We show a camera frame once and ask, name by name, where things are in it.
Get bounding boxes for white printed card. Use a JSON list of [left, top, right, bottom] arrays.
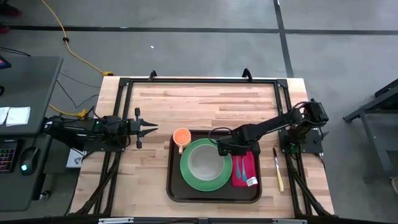
[[66, 148, 84, 169]]

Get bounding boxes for knife with yellow handle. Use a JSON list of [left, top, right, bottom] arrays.
[[272, 147, 285, 193]]

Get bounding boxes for red napkin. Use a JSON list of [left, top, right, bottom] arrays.
[[231, 151, 258, 188]]

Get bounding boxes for white bowl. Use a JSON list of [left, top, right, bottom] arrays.
[[187, 144, 225, 182]]

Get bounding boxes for black right camera cable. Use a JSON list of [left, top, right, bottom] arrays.
[[208, 126, 233, 146]]

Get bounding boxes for black floor cable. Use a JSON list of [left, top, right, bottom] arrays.
[[57, 72, 100, 110]]

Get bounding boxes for black computer mouse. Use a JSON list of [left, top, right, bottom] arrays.
[[19, 146, 40, 176]]

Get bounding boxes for white paper sheet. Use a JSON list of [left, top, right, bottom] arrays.
[[6, 106, 31, 127]]

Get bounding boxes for fork with blue handle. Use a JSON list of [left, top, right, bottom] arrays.
[[241, 157, 248, 183]]

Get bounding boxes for green plate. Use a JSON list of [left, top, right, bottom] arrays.
[[179, 138, 233, 192]]

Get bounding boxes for peach ribbed mug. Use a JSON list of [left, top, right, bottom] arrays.
[[172, 127, 192, 155]]

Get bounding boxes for black metal side table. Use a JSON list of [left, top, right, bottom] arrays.
[[343, 79, 398, 180]]

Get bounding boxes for black aluminium table frame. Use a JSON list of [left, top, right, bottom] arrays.
[[67, 68, 335, 224]]

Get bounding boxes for spoon with blue handle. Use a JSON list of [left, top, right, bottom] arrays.
[[235, 155, 243, 180]]

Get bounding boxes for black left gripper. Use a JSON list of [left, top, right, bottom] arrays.
[[126, 107, 159, 149]]

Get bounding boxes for grey desk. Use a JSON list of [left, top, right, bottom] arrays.
[[0, 55, 64, 212]]

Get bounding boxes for yellow cable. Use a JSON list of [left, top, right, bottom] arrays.
[[40, 0, 115, 77], [49, 104, 90, 119]]

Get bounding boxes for backlit black keyboard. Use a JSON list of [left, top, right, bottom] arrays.
[[0, 139, 18, 174]]

